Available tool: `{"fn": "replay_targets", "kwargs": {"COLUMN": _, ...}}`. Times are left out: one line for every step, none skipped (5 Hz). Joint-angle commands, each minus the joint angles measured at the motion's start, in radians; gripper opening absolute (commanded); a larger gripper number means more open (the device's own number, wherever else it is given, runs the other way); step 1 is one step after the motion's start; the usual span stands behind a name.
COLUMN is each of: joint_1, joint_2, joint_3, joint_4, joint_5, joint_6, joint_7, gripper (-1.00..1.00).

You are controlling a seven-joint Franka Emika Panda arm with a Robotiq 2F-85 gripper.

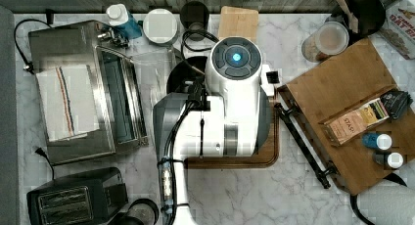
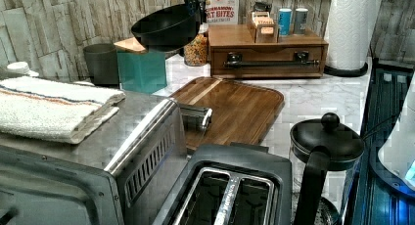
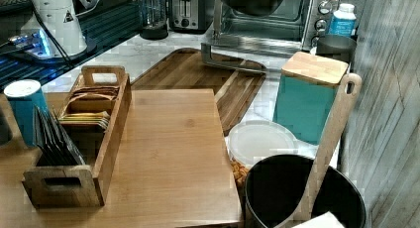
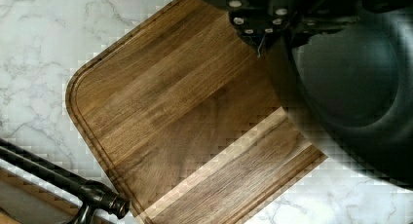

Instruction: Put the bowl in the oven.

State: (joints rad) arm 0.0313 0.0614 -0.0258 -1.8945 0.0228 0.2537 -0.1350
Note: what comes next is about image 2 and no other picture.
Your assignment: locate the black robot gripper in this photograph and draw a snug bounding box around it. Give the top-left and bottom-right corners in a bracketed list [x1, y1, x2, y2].
[184, 0, 207, 23]

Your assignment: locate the black bowl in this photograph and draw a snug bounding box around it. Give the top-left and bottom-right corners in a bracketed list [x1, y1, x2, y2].
[131, 4, 201, 52]

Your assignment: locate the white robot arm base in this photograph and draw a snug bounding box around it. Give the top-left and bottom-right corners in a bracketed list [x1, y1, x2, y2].
[371, 79, 415, 199]

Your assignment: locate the toaster oven door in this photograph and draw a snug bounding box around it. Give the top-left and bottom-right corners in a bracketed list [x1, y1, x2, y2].
[179, 104, 212, 131]

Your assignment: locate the stainless toaster oven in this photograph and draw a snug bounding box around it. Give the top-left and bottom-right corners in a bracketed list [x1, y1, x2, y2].
[0, 92, 187, 225]

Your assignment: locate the oat bites cereal box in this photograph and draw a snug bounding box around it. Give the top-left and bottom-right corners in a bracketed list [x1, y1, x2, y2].
[206, 0, 239, 24]

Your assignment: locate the cereal jar with plastic lid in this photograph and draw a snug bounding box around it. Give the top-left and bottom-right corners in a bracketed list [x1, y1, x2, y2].
[184, 23, 208, 67]

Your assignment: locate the wooden drawer box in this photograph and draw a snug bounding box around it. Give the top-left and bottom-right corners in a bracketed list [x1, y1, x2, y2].
[208, 24, 328, 79]

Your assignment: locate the wooden tea bag caddy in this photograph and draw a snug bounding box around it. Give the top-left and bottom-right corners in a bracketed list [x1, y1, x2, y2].
[247, 11, 279, 43]

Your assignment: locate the teal cylindrical shaker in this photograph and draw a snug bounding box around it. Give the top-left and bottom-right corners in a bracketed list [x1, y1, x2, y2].
[278, 8, 292, 35]

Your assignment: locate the teal canister with wooden lid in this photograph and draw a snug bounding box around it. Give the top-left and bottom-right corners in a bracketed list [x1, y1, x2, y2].
[115, 37, 167, 94]

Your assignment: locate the grey cylindrical shaker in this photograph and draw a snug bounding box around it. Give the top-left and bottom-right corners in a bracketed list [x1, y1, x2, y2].
[293, 8, 308, 35]

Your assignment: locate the dark grey cup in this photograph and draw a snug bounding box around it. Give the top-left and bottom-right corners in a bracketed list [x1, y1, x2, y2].
[83, 43, 119, 87]

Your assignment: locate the wooden cutting board tray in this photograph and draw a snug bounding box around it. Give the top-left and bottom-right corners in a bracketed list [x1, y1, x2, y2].
[171, 77, 284, 151]

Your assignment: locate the white paper towel roll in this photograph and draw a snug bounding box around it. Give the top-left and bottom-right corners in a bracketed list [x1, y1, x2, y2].
[324, 0, 382, 77]

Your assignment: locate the folded white striped towel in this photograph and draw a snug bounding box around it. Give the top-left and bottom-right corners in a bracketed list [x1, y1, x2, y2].
[0, 76, 125, 144]

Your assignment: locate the black two-slot toaster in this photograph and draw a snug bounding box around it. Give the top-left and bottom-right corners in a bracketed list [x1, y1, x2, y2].
[152, 145, 292, 225]

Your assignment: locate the black french press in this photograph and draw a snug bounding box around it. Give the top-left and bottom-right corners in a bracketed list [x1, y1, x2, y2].
[290, 112, 364, 225]

